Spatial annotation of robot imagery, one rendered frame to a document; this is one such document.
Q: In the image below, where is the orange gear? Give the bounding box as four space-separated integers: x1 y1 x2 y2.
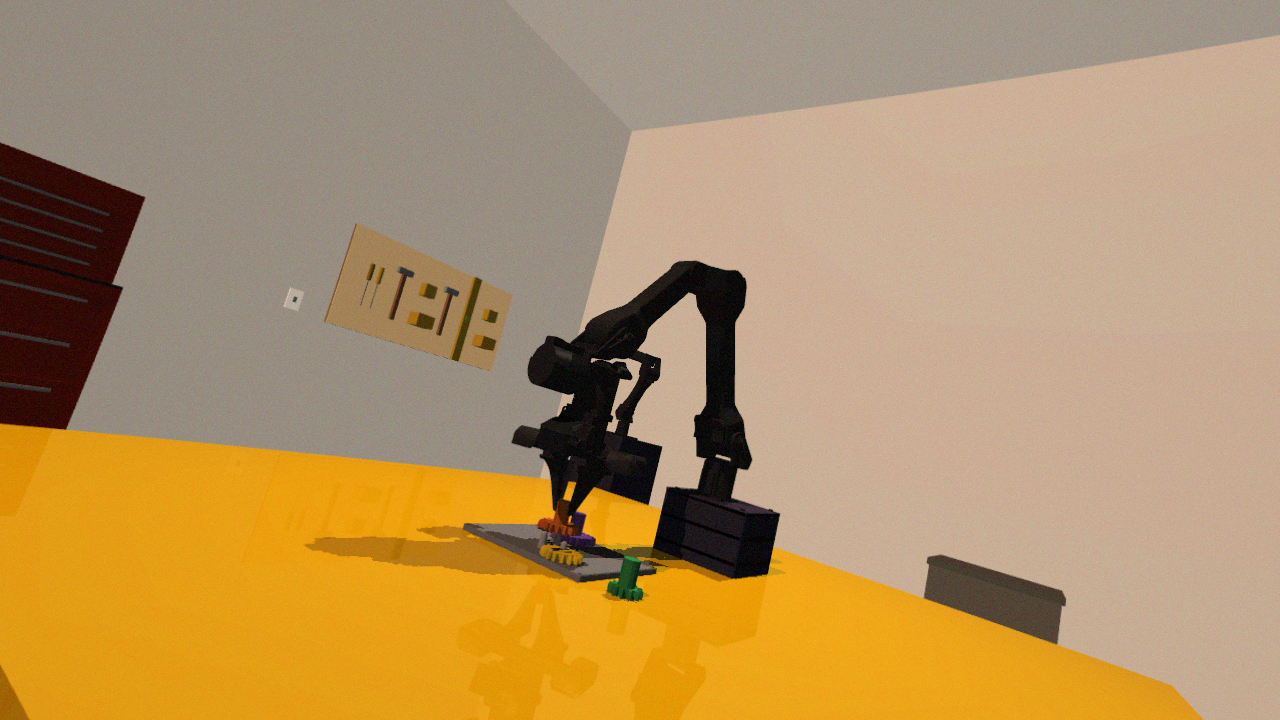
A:
539 498 579 536

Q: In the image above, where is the purple gear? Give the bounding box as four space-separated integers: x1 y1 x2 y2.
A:
562 512 596 547

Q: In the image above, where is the green gear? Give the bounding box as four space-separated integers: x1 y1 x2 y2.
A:
607 556 643 601

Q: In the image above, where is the yellow gear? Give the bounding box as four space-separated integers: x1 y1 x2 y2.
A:
539 544 582 565

